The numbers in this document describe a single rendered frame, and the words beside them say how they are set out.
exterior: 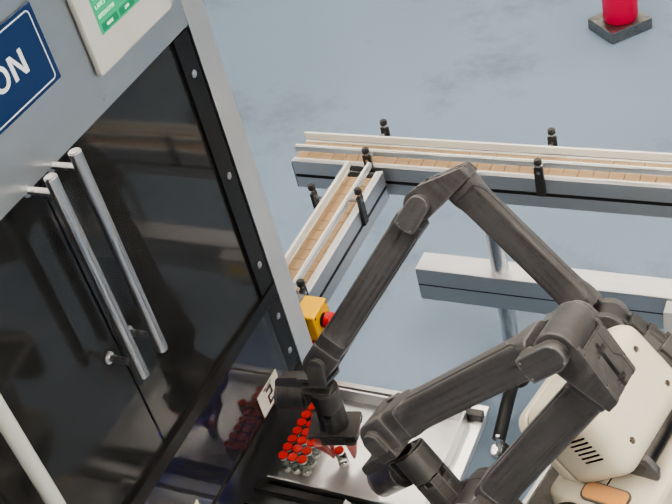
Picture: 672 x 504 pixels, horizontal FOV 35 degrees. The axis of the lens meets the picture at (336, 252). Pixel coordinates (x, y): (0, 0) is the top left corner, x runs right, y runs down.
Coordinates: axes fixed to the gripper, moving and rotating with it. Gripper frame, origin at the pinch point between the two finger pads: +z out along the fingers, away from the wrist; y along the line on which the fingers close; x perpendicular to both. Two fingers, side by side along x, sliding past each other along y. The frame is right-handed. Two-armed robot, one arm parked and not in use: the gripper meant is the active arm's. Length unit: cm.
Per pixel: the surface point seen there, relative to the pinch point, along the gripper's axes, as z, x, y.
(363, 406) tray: 3.8, -16.0, -0.8
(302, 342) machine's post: -9.1, -23.2, 11.3
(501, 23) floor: 92, -345, -3
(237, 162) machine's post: -59, -21, 12
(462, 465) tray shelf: 4.0, -0.1, -23.6
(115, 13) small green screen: -100, -3, 15
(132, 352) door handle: -57, 27, 18
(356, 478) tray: 3.8, 3.3, -2.3
